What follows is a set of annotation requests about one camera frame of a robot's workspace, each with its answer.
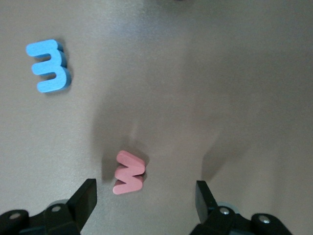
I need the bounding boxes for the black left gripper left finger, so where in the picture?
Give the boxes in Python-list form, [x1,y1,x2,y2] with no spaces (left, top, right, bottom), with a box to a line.
[0,179,98,235]

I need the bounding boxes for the red lowercase letter w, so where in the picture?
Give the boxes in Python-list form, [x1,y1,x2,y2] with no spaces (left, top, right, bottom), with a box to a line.
[112,150,147,195]

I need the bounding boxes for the brown table mat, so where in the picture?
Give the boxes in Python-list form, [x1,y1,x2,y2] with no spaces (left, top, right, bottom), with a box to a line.
[0,0,313,235]

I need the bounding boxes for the blue lowercase letter m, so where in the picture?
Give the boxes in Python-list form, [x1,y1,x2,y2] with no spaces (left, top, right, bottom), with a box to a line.
[25,39,72,94]

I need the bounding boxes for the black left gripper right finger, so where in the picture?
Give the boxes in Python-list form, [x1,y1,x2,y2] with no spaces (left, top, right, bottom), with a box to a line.
[189,181,293,235]

